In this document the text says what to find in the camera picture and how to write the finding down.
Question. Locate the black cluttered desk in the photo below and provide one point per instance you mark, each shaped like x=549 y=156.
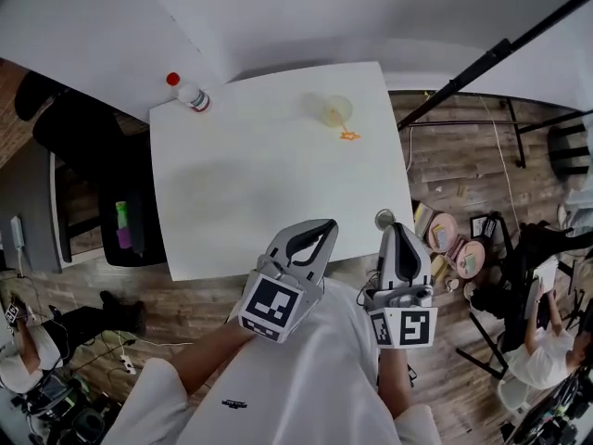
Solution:
x=556 y=420

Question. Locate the small white bowl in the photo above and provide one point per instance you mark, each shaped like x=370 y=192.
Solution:
x=469 y=289

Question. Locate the grey side table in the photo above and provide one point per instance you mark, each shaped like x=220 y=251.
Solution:
x=32 y=193

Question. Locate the white power adapter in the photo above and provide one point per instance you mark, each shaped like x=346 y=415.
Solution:
x=17 y=232

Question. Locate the black metal pole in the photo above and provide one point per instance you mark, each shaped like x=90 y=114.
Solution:
x=463 y=82

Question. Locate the black metal stand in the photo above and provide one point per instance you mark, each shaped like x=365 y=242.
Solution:
x=486 y=341

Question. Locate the black framed card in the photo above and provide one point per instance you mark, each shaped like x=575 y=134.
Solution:
x=484 y=226

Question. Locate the green bottle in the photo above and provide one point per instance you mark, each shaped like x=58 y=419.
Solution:
x=122 y=213

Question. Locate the black equipment heap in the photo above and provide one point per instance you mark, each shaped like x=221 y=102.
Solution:
x=55 y=397

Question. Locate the clear plastic cup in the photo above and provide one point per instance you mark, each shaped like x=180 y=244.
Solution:
x=319 y=105

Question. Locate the orange star-tipped straw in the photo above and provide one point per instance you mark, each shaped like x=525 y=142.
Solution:
x=350 y=136

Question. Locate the person's right forearm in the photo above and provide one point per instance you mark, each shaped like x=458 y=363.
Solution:
x=394 y=383

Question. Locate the person's left forearm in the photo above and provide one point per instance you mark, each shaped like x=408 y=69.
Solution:
x=208 y=359

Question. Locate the black office chair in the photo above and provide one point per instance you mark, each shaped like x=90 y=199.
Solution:
x=139 y=230

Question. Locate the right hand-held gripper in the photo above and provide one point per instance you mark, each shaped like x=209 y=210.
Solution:
x=412 y=327

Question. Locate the purple cloth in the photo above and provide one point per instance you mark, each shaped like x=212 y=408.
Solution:
x=124 y=238

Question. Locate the brown wooden tray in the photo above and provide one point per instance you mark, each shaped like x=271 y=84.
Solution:
x=422 y=220

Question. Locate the clear bottle with red cap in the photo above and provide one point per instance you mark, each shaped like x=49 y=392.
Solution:
x=194 y=97

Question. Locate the small brown tray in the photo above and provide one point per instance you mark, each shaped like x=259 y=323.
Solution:
x=440 y=266

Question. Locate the black slatted stool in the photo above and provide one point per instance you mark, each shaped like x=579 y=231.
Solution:
x=567 y=151

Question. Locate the white clipboard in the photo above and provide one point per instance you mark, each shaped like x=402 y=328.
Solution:
x=544 y=276

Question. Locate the small white power strip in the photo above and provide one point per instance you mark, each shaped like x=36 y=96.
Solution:
x=127 y=364

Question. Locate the black metal frame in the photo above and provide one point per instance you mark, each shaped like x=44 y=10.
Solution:
x=516 y=132

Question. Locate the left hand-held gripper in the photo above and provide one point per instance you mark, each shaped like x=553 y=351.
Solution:
x=268 y=304

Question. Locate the person's white shirt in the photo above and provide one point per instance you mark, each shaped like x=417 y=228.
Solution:
x=296 y=378

